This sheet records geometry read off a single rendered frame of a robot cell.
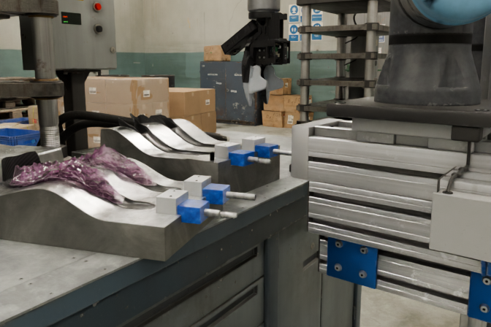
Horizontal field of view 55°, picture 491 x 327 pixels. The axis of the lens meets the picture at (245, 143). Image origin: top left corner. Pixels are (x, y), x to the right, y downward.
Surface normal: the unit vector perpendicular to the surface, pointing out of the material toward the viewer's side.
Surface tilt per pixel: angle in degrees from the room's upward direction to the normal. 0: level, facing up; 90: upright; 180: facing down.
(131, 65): 90
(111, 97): 83
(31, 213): 90
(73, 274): 0
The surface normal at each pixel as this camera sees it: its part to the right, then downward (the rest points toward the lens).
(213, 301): 0.83, 0.10
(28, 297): 0.00, -0.99
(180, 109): -0.41, 0.15
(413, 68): -0.60, -0.17
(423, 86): -0.41, -0.15
